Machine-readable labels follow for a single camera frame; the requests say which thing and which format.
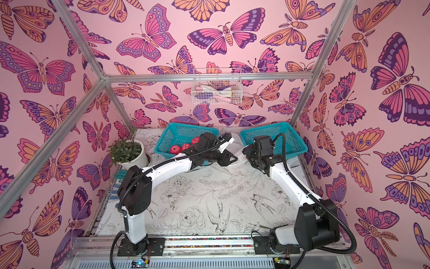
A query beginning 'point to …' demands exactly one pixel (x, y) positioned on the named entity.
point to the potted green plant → (129, 153)
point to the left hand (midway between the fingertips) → (237, 157)
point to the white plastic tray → (237, 147)
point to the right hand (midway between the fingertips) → (246, 150)
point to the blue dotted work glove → (113, 193)
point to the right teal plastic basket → (294, 145)
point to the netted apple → (195, 140)
